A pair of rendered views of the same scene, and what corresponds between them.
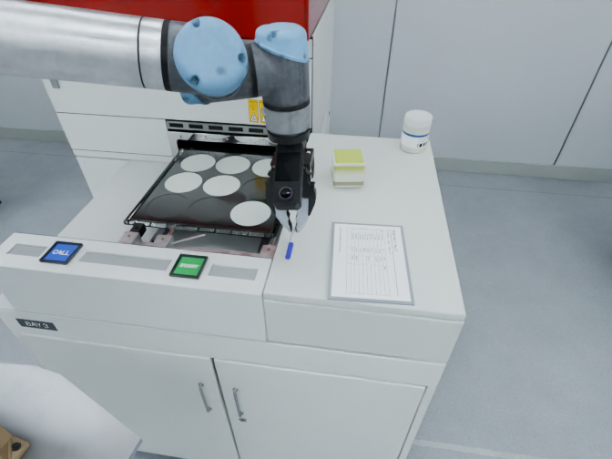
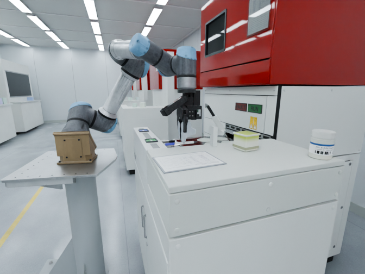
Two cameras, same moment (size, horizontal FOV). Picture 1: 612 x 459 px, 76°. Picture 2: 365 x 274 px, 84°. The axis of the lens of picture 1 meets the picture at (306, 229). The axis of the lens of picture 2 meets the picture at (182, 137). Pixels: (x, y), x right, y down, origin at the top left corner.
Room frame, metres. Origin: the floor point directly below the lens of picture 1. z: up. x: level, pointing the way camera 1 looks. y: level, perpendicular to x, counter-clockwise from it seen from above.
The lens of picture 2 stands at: (0.23, -0.68, 1.19)
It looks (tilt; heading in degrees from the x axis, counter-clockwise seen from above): 13 degrees down; 63
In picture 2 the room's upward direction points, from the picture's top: straight up
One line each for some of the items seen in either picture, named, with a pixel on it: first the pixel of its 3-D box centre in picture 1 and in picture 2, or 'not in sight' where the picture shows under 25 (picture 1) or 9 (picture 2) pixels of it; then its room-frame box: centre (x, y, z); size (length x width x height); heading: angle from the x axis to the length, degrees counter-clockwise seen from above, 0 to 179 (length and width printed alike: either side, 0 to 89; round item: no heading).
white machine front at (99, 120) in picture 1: (177, 105); (230, 117); (1.13, 0.39, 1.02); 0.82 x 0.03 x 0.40; 82
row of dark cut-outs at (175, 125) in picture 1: (236, 128); (244, 130); (1.10, 0.21, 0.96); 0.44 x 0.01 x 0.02; 82
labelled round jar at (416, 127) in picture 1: (415, 131); (321, 144); (0.97, -0.29, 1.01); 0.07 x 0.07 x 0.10
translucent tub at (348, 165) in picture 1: (347, 168); (245, 141); (0.81, -0.10, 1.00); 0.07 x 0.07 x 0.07; 1
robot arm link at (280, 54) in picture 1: (281, 66); (186, 63); (0.61, 0.04, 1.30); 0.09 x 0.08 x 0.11; 102
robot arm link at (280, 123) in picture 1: (286, 116); (186, 84); (0.61, 0.03, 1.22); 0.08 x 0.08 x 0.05
